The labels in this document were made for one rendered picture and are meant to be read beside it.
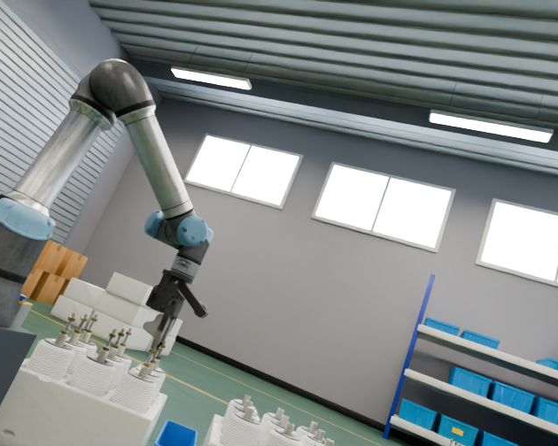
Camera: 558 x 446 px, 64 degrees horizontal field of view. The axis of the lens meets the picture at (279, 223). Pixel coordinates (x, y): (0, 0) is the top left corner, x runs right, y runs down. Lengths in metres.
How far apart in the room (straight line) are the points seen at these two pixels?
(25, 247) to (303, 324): 5.64
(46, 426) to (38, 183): 0.58
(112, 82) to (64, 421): 0.82
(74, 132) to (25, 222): 0.29
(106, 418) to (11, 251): 0.50
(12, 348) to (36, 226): 0.24
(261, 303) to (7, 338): 5.78
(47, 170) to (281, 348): 5.56
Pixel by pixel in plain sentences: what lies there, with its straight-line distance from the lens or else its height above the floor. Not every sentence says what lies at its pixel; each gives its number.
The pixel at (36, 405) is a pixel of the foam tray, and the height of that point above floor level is 0.12.
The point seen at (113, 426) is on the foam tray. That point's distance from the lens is 1.27.
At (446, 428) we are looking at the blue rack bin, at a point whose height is 0.34.
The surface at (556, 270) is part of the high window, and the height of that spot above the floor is 2.65.
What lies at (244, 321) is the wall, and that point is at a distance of 6.68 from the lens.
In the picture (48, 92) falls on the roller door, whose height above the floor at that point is 2.50.
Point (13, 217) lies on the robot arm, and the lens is 1.00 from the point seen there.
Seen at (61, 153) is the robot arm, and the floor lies 0.68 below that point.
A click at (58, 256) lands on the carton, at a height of 0.49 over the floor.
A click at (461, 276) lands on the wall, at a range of 6.49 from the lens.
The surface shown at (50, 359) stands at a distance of 1.32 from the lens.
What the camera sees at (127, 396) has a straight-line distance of 1.28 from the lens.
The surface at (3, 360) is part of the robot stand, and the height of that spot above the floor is 0.24.
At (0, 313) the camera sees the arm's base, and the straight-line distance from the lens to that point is 1.00.
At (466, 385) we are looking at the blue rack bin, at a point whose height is 0.85.
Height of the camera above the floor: 0.45
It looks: 15 degrees up
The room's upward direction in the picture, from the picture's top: 22 degrees clockwise
